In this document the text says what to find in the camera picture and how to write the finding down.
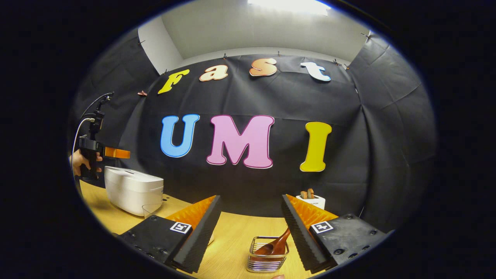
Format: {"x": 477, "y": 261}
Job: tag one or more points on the clear glass dish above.
{"x": 159, "y": 209}

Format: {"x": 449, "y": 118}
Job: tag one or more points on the ceiling light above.
{"x": 288, "y": 6}

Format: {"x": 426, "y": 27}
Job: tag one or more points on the brown wooden spoon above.
{"x": 271, "y": 246}

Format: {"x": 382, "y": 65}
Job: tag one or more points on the brown bread slice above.
{"x": 303, "y": 195}
{"x": 310, "y": 193}

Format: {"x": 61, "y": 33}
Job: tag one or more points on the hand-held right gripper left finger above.
{"x": 199, "y": 240}

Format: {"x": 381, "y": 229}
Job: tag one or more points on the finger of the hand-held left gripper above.
{"x": 116, "y": 152}

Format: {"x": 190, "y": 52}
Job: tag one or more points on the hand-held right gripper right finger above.
{"x": 304, "y": 240}

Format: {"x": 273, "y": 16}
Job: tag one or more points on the white toaster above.
{"x": 316, "y": 202}

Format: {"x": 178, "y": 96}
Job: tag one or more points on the white rice cooker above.
{"x": 131, "y": 190}

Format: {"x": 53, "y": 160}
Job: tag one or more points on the black backdrop cloth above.
{"x": 290, "y": 186}

